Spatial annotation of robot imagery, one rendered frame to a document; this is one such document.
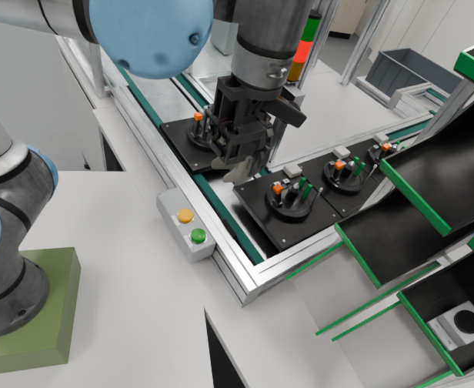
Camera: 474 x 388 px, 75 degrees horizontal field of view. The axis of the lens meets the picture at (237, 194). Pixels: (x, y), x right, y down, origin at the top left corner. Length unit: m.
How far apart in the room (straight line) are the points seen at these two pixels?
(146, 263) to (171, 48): 0.70
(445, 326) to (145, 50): 0.52
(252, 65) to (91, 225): 0.69
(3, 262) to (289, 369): 0.62
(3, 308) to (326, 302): 0.61
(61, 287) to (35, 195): 0.20
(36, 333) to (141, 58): 0.59
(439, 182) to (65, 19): 0.48
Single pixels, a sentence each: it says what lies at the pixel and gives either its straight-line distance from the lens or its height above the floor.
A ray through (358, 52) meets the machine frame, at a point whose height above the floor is 1.05.
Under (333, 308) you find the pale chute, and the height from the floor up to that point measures 1.03.
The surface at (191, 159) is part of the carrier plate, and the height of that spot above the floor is 0.97.
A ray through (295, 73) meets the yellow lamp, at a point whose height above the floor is 1.28.
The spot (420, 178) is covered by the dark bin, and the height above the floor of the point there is 1.36.
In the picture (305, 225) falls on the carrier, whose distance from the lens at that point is 0.90.
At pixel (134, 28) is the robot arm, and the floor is 1.54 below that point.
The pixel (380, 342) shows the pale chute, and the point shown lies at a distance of 0.74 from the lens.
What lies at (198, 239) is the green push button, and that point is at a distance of 0.78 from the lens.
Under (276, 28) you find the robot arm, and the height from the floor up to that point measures 1.51.
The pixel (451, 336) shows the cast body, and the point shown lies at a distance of 0.58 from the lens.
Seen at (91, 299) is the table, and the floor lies 0.86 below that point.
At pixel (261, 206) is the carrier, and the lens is 0.89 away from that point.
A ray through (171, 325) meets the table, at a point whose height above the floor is 0.86.
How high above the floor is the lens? 1.62
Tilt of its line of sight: 47 degrees down
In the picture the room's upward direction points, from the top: 17 degrees clockwise
